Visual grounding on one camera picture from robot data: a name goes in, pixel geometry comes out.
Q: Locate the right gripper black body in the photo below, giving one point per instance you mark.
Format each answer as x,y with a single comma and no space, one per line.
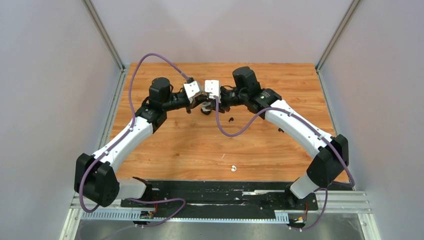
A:
224,103

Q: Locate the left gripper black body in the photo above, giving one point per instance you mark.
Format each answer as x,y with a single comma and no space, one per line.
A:
192,105

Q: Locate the white earbud charging case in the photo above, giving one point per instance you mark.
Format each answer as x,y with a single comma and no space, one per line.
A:
206,107

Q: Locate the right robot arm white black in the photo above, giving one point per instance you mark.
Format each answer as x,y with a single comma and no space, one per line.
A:
330,154

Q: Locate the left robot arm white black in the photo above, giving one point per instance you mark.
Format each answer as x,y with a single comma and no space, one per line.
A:
95,174

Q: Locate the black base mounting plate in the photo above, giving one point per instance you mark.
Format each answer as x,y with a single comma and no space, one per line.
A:
140,210

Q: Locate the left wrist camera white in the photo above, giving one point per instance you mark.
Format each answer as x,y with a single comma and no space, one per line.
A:
192,90

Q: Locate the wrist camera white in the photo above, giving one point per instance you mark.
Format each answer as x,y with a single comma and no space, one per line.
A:
192,90
212,89

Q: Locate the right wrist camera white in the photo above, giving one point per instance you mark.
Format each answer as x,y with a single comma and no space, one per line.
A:
212,89

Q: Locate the left aluminium frame post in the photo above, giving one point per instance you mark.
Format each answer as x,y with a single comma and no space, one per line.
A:
93,13

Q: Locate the aluminium frame post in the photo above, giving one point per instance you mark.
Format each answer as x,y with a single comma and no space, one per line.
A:
93,13
346,18

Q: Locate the right aluminium frame post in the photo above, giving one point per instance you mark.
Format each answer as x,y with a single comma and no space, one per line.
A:
346,18

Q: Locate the aluminium front rail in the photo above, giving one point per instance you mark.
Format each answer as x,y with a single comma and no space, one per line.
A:
341,202

